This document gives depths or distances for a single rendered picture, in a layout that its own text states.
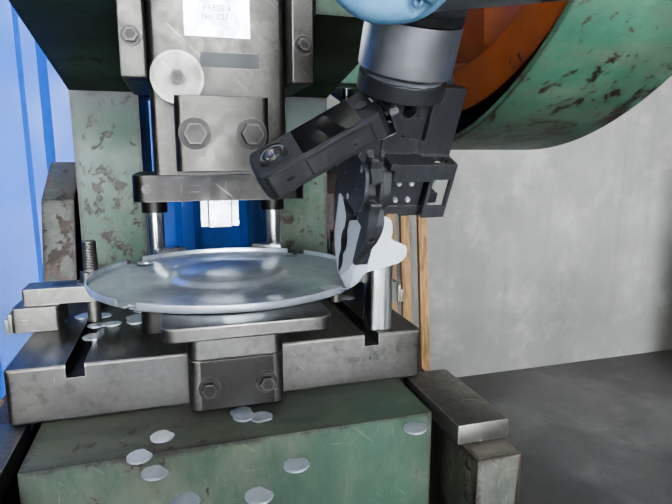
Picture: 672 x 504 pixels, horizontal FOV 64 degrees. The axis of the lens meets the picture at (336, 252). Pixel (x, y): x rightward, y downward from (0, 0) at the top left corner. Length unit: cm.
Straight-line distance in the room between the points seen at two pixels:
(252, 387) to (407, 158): 29
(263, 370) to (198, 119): 27
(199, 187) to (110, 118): 29
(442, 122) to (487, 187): 175
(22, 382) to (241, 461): 23
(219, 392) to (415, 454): 22
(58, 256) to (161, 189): 37
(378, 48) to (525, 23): 29
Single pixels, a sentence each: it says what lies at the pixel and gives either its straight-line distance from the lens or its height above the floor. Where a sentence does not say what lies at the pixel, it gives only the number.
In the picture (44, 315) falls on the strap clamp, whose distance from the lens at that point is 73.
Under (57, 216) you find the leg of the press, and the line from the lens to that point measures 99.
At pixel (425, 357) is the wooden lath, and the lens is 193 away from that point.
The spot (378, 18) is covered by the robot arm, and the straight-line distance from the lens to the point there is 29.
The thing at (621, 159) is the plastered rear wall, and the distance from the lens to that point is 261.
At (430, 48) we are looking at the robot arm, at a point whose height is 99.
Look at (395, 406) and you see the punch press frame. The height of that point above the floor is 64.
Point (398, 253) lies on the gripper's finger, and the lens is 51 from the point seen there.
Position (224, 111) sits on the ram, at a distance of 61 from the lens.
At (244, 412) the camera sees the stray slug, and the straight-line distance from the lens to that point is 59.
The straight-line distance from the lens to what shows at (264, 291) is 53.
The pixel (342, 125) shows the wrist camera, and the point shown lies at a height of 94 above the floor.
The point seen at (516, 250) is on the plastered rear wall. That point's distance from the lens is 232.
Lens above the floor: 91
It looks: 10 degrees down
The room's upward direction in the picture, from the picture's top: straight up
